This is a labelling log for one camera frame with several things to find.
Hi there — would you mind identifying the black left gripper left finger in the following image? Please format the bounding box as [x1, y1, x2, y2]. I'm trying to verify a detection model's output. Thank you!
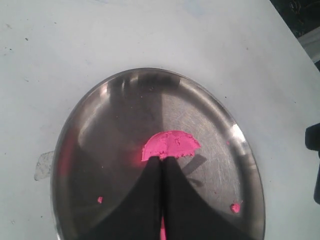
[82, 156, 162, 240]

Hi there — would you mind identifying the small pink clay crumb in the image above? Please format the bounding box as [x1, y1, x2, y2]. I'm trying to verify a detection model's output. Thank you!
[230, 203, 241, 214]

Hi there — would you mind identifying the round stainless steel plate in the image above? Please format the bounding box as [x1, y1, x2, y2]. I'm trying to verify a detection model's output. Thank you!
[50, 68, 266, 240]

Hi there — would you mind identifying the tiny pink crumb on plate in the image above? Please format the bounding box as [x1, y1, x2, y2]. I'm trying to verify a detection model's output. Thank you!
[97, 196, 103, 204]

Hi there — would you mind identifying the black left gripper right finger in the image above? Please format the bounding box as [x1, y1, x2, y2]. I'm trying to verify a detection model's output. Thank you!
[161, 157, 250, 240]

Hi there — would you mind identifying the pink dough lump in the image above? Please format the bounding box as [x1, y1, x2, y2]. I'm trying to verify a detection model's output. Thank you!
[141, 130, 201, 162]

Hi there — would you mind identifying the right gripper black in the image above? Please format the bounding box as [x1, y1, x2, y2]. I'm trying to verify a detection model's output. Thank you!
[305, 123, 320, 204]

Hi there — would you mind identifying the clear tape piece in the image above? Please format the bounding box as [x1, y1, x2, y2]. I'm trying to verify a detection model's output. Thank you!
[34, 151, 54, 181]

